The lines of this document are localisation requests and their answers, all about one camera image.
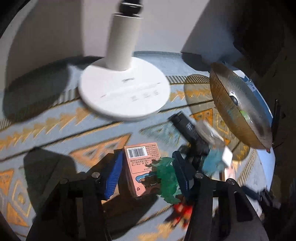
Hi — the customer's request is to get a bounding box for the black rectangular lighter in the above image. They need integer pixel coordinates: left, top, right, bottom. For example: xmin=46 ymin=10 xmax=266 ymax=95
xmin=169 ymin=112 xmax=210 ymax=155

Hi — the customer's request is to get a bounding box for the pink card box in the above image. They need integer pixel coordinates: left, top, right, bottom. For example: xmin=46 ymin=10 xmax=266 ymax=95
xmin=124 ymin=143 xmax=161 ymax=198

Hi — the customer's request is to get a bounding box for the dark green translucent figurine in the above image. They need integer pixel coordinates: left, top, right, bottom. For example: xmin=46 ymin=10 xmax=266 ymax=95
xmin=147 ymin=157 xmax=182 ymax=204

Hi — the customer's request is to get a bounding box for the light green translucent figurine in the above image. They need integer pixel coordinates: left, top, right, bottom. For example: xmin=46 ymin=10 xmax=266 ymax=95
xmin=240 ymin=110 xmax=250 ymax=122

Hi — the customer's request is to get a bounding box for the clear acrylic bar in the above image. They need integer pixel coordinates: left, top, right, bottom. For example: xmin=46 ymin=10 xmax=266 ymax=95
xmin=195 ymin=120 xmax=225 ymax=148

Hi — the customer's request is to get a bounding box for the white desk lamp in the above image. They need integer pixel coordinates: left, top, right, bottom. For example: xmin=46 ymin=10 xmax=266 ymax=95
xmin=78 ymin=1 xmax=171 ymax=121

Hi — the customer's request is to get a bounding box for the black round ball toy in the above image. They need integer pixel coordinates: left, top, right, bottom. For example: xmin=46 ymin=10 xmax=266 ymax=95
xmin=229 ymin=95 xmax=238 ymax=106

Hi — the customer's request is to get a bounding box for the light blue translucent figurine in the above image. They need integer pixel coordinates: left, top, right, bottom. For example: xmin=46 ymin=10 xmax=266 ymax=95
xmin=202 ymin=148 xmax=227 ymax=176

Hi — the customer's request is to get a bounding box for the black whale toy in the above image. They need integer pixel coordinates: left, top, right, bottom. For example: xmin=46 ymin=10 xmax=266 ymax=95
xmin=178 ymin=144 xmax=210 ymax=170

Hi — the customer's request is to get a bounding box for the patterned blue woven mat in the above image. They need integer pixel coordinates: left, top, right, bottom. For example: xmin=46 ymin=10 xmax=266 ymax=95
xmin=1 ymin=51 xmax=275 ymax=240

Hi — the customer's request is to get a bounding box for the amber ribbed glass bowl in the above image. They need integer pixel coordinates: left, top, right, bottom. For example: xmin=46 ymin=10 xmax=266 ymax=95
xmin=210 ymin=62 xmax=273 ymax=150

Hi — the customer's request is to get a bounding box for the red toy figure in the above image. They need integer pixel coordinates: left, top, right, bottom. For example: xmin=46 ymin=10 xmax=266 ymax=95
xmin=171 ymin=203 xmax=193 ymax=229

